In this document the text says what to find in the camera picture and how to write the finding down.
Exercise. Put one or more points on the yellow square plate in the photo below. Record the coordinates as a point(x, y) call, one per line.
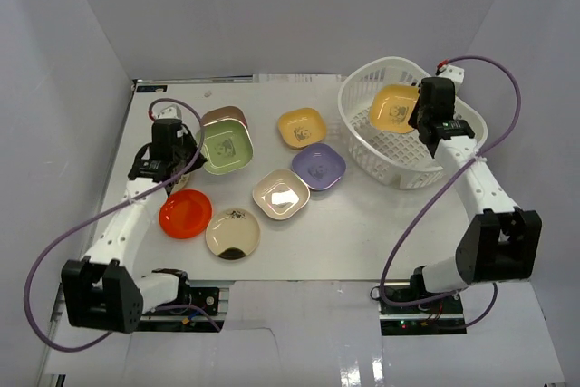
point(301, 128)
point(392, 107)

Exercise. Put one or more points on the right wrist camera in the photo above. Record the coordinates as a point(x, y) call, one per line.
point(453, 72)

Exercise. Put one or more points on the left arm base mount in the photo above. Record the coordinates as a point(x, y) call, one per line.
point(206, 297)

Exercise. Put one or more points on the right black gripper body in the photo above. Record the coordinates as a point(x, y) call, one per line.
point(416, 116)

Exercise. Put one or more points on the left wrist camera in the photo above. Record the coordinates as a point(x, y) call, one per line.
point(169, 113)

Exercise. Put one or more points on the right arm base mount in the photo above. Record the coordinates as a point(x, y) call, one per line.
point(445, 316)

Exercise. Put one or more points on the cream round flower plate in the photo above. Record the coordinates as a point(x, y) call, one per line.
point(181, 183)

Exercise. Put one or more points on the brown square panda plate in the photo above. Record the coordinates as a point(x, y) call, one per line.
point(224, 115)

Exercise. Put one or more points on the purple square panda plate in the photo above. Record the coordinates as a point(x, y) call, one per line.
point(319, 166)

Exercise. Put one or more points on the cream round plate black mound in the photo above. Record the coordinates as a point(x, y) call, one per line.
point(233, 234)

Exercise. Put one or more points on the white plastic basket bin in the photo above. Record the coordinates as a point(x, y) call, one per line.
point(397, 159)

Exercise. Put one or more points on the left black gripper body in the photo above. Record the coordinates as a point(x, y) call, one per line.
point(188, 151)

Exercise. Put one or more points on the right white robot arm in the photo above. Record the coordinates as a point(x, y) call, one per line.
point(501, 240)

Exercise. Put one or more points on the orange round plate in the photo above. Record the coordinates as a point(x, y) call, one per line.
point(185, 214)

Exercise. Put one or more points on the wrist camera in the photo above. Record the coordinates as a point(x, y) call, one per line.
point(169, 113)
point(453, 72)

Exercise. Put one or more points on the cream square panda plate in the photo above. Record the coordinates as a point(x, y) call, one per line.
point(281, 194)

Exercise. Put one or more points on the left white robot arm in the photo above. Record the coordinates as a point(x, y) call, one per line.
point(100, 290)

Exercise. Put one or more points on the green square panda plate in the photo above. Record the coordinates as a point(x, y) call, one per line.
point(227, 146)

